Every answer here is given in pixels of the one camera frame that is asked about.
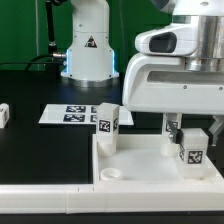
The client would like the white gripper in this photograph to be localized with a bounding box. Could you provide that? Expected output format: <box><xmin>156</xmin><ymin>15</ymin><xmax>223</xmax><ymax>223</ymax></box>
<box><xmin>122</xmin><ymin>53</ymin><xmax>224</xmax><ymax>146</ymax></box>

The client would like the white square tabletop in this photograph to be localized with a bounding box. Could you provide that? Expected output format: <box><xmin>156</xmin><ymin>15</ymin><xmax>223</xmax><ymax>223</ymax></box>
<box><xmin>92</xmin><ymin>134</ymin><xmax>224</xmax><ymax>183</ymax></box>

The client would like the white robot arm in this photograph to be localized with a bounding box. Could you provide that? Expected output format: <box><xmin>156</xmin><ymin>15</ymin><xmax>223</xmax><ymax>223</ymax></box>
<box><xmin>62</xmin><ymin>0</ymin><xmax>224</xmax><ymax>139</ymax></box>

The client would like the white L-shaped obstacle fence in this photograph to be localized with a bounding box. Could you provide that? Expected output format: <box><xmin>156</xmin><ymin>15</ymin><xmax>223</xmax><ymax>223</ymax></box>
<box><xmin>0</xmin><ymin>183</ymin><xmax>224</xmax><ymax>214</ymax></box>

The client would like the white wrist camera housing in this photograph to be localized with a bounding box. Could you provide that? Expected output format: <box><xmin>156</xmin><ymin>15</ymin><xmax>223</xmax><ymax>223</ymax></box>
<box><xmin>135</xmin><ymin>23</ymin><xmax>198</xmax><ymax>56</ymax></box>

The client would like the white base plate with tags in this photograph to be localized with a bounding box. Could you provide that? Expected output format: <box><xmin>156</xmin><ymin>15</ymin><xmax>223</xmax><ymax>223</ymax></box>
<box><xmin>38</xmin><ymin>103</ymin><xmax>135</xmax><ymax>126</ymax></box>

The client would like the black cable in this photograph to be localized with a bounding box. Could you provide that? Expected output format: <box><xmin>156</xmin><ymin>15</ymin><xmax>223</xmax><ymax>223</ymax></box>
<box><xmin>0</xmin><ymin>54</ymin><xmax>66</xmax><ymax>72</ymax></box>

